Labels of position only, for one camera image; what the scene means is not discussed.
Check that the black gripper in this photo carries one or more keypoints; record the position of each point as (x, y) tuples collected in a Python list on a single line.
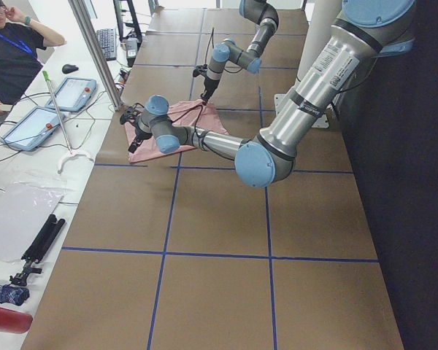
[(208, 84), (139, 135)]

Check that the pink Snoopy t-shirt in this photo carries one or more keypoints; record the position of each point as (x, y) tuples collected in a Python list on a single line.
[(190, 114)]

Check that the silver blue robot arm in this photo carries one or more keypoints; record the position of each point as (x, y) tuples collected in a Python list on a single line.
[(262, 14), (361, 31)]

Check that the far blue teach pendant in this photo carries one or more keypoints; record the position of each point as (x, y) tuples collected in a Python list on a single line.
[(73, 93)]

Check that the blue teach pendant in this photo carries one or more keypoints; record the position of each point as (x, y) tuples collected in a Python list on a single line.
[(73, 93), (32, 129)]

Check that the near blue teach pendant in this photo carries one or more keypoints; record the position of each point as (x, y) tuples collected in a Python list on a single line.
[(32, 129)]

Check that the black computer mouse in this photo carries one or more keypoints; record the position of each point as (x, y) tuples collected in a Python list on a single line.
[(69, 68)]

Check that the black keyboard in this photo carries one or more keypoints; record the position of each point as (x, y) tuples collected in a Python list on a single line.
[(107, 41)]

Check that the black folded tripod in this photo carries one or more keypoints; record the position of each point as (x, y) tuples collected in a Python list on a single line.
[(38, 249)]

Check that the clear plastic bag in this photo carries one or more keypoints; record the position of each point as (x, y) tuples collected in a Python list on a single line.
[(25, 206)]

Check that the person in black shirt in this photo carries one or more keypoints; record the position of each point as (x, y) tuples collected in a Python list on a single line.
[(20, 38)]

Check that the blue folded umbrella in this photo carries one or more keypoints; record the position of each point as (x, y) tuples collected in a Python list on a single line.
[(13, 295)]

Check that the red bottle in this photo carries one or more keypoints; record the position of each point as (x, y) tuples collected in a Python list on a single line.
[(14, 321)]

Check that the aluminium frame post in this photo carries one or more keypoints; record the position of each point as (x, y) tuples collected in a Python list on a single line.
[(89, 35)]

